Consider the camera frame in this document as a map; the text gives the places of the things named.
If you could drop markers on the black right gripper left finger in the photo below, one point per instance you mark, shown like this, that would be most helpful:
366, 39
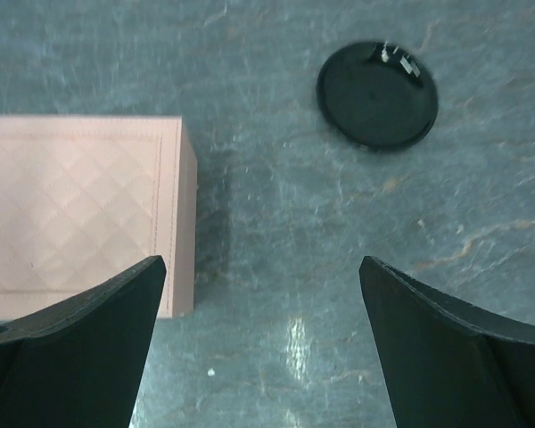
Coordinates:
79, 362

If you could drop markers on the hair clips on plate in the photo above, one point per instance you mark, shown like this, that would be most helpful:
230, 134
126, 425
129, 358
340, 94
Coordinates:
398, 58

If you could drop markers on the pink jewelry box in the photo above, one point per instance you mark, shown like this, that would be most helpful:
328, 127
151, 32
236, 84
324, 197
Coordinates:
83, 198

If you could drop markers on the black round plate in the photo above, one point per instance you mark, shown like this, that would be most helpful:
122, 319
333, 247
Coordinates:
375, 105

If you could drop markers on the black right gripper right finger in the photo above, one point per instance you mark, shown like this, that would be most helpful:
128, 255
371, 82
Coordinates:
446, 362

